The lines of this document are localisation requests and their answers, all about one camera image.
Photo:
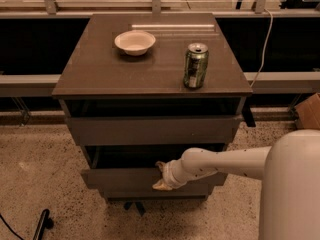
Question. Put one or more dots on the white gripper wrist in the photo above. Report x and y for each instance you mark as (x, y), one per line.
(169, 175)

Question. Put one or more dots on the grey drawer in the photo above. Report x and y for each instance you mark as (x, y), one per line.
(131, 168)
(94, 131)
(197, 193)

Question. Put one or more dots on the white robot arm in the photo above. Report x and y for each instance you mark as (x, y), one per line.
(290, 175)

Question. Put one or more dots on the grey bottom drawer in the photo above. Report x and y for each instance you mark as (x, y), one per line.
(197, 193)

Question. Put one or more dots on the grey top drawer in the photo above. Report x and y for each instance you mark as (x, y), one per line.
(94, 131)

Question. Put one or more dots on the grey drawer cabinet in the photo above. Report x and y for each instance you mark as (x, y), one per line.
(101, 80)

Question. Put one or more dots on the green soda can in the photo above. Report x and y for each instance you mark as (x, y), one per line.
(196, 62)

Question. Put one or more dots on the black floor stand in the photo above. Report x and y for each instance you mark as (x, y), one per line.
(45, 222)

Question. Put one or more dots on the white paper bowl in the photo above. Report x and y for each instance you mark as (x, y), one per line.
(135, 42)

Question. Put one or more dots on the cardboard box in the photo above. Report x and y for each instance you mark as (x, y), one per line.
(309, 112)

